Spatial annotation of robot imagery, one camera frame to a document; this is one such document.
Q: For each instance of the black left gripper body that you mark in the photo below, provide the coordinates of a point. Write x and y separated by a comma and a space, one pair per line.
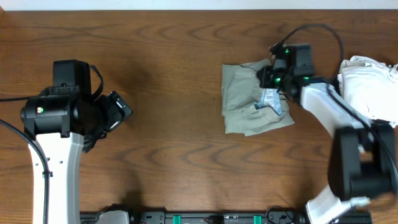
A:
106, 116

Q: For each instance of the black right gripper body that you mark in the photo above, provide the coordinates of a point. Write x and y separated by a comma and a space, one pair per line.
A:
275, 79

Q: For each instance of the grey-green cotton shorts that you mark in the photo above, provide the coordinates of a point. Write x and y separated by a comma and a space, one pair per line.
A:
247, 108

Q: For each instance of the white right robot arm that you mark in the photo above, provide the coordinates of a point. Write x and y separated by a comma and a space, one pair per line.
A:
362, 163

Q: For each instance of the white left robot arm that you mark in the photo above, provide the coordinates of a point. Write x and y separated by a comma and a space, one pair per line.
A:
61, 124

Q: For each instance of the white folded garment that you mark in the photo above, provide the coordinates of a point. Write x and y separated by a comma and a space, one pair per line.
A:
370, 87

